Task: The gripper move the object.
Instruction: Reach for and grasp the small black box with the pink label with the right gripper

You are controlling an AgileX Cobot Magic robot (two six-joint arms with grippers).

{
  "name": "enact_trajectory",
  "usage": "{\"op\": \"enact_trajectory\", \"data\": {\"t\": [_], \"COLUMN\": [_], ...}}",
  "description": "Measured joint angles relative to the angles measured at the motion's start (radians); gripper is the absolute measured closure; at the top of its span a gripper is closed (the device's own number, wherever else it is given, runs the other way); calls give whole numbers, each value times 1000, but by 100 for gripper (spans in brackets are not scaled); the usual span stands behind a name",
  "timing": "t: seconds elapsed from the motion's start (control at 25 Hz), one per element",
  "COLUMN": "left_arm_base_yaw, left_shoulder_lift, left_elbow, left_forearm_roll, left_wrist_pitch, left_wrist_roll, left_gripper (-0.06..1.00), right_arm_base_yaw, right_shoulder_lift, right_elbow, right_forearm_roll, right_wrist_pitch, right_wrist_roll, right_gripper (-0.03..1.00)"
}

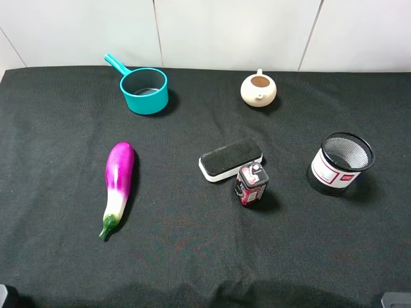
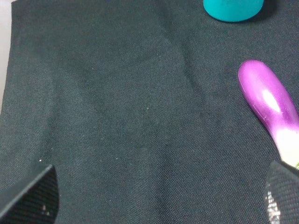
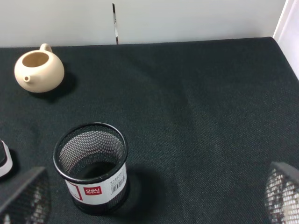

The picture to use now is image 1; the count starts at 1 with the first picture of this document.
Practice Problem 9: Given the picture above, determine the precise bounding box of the teal saucepan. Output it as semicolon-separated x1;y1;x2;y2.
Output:
104;54;168;116

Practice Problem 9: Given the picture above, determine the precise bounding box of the dark right robot base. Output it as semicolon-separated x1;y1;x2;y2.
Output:
381;292;411;308

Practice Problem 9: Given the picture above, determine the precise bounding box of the black mesh pen holder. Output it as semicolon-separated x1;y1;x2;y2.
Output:
307;132;375;196

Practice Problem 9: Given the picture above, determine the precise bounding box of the black white board eraser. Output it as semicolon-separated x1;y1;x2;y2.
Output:
198;138;263;183

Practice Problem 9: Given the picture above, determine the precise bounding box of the small red black tin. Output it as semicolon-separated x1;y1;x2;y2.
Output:
234;162;269;207

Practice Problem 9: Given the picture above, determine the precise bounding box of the cream ceramic teapot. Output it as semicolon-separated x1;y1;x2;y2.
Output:
240;69;277;108

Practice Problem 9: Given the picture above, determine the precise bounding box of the purple toy eggplant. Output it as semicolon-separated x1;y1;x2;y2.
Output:
99;142;135;239

